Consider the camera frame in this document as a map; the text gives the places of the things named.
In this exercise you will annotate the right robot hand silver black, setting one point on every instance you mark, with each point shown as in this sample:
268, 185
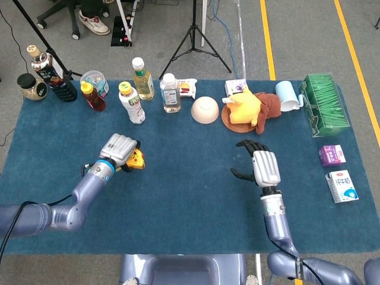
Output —
265, 166

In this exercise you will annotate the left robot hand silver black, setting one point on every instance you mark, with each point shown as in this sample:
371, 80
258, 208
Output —
117, 148

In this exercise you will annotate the yellow tape measure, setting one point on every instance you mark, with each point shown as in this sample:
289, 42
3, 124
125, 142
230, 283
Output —
136, 158

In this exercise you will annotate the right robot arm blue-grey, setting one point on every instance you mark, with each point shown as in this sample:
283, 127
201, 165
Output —
279, 225

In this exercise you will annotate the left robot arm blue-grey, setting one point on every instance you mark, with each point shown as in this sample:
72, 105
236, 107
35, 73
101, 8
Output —
68, 213

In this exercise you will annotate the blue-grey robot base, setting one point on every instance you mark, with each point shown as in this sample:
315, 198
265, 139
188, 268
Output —
184, 270

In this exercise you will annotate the white drink bottle yellow cap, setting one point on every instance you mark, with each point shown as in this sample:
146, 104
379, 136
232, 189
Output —
133, 105

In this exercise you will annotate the brown woven coaster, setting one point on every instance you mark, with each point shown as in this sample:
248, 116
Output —
239, 126

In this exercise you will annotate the red honey bottle yellow cap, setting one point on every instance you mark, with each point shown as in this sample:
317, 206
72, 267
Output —
94, 99

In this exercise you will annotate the brown cloth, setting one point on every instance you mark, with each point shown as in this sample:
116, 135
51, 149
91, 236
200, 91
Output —
270, 105

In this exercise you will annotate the yellow plush duck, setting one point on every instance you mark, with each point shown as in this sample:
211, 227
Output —
245, 108

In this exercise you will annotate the purple milk carton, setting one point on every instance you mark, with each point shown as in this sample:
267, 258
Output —
332, 155

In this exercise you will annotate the yellow liquid bottle white cap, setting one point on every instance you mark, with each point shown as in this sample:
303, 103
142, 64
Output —
144, 84

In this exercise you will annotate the clear round candy container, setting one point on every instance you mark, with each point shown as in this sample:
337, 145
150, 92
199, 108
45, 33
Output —
96, 78

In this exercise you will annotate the clear water bottle white cap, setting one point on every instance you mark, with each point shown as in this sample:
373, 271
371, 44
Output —
170, 96

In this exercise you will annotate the light blue white mug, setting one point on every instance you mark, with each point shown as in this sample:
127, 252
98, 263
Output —
285, 93

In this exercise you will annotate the white blue milk carton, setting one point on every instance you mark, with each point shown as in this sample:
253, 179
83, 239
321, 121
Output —
341, 185

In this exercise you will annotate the blue table mat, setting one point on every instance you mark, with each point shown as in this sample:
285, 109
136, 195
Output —
190, 193

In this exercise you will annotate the beige upturned bowl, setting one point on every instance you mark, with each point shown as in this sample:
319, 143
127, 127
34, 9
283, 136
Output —
205, 110

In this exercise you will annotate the small white purple box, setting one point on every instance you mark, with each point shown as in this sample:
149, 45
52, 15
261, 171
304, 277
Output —
234, 86

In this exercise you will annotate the green tissue box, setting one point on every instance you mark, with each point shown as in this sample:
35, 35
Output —
325, 104

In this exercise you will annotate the packaged red snack cake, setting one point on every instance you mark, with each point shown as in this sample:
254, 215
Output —
187, 87

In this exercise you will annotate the dark tea bottle beige cap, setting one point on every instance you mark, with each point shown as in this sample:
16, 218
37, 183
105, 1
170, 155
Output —
55, 77

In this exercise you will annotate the metal table leg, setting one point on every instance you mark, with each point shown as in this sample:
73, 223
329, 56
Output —
259, 268

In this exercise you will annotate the glass jar black lid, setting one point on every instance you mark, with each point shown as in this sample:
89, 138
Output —
31, 89

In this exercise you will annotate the black power strip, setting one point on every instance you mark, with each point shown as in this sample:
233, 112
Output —
120, 32

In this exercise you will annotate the white sneaker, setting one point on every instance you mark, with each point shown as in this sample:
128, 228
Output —
95, 25

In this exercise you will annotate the black light stand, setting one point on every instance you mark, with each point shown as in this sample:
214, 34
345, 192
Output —
38, 32

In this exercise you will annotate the black tripod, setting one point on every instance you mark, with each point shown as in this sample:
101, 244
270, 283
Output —
193, 29

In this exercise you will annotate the black office chair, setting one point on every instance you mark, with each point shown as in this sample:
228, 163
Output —
69, 12

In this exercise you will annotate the white post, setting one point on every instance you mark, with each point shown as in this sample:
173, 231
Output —
204, 23

